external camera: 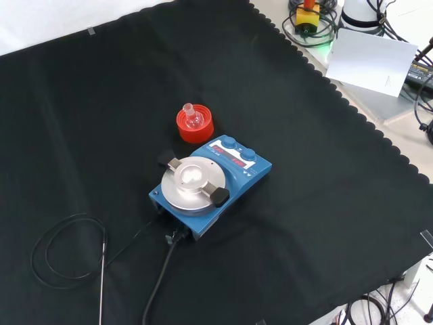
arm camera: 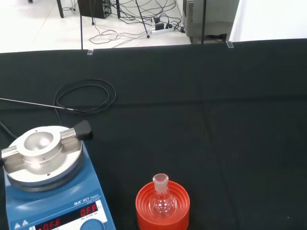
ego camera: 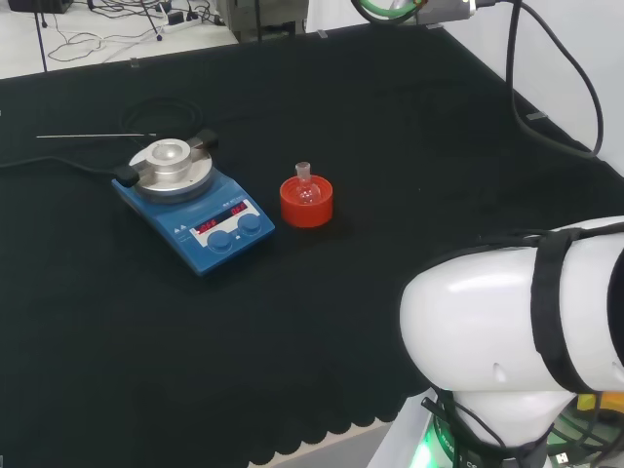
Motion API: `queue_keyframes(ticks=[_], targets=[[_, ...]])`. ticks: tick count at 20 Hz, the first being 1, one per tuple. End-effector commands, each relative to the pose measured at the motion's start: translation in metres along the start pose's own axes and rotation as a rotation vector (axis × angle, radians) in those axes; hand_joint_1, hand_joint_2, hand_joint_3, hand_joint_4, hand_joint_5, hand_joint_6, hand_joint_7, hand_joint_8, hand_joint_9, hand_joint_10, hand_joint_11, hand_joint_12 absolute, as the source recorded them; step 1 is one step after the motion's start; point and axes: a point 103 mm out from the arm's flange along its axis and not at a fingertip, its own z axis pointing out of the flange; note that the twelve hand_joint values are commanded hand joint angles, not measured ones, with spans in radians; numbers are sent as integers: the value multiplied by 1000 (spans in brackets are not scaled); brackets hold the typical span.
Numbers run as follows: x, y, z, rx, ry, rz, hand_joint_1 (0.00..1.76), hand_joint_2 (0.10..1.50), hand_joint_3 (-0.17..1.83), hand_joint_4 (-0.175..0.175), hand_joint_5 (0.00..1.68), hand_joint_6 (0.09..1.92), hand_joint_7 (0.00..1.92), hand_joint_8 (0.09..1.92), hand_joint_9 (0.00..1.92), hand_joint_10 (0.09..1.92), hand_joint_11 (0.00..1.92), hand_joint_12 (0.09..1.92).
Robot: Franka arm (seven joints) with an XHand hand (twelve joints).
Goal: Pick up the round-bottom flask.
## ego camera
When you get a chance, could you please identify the thin metal probe rod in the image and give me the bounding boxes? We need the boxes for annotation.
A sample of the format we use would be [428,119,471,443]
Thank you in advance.
[36,133,158,139]

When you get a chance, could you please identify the clear round-bottom glass flask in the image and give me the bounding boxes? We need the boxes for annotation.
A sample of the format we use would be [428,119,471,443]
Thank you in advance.
[294,162,321,206]

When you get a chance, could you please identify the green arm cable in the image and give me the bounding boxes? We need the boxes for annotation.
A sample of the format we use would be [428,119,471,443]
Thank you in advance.
[351,0,416,23]

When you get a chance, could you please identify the heater with blue base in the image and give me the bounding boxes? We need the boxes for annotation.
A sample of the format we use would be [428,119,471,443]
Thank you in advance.
[110,128,277,280]

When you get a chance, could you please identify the coiled black probe cable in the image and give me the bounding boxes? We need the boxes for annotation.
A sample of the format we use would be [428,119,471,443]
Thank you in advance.
[120,96,204,147]

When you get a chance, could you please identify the red round flask stand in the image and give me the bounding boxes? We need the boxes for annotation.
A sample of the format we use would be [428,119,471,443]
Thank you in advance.
[279,174,335,229]

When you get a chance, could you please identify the black bench cloth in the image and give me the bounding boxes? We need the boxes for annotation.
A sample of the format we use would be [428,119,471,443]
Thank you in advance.
[0,19,624,467]

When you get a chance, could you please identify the black heater power cable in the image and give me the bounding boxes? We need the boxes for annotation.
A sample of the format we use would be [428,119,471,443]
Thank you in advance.
[0,155,124,176]

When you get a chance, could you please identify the white power strip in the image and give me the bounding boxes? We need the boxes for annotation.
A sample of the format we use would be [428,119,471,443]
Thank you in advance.
[159,11,202,34]

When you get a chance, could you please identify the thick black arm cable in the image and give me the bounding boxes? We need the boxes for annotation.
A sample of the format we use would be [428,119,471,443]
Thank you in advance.
[480,0,605,159]

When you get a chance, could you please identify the yellow stop button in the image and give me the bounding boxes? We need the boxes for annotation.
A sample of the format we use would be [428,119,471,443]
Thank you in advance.
[576,389,624,426]

